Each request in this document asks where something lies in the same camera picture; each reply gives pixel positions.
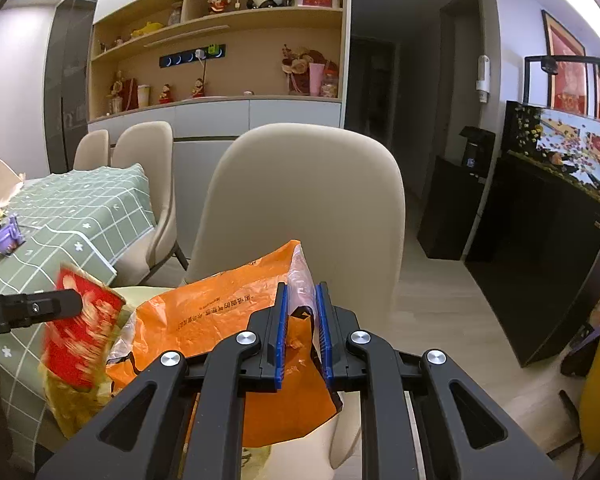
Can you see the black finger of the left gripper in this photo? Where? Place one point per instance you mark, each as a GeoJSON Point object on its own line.
{"type": "Point", "coordinates": [41, 307]}

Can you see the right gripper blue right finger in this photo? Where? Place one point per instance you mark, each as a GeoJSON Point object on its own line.
{"type": "Point", "coordinates": [326, 323]}

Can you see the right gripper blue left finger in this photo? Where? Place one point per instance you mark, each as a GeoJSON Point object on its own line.
{"type": "Point", "coordinates": [280, 334]}

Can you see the orange plastic bag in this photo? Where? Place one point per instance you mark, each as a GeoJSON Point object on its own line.
{"type": "Point", "coordinates": [194, 318]}

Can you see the purple toy carriage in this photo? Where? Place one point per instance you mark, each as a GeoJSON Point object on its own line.
{"type": "Point", "coordinates": [11, 237]}

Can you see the green checked tablecloth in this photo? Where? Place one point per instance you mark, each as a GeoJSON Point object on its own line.
{"type": "Point", "coordinates": [86, 218]}

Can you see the beige chair far left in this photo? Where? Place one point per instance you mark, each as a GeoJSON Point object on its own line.
{"type": "Point", "coordinates": [92, 151]}

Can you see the black fish tank cabinet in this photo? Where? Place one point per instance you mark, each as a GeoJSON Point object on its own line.
{"type": "Point", "coordinates": [536, 252]}

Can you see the wooden shelf cabinet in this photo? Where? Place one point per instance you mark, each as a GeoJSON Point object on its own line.
{"type": "Point", "coordinates": [214, 69]}

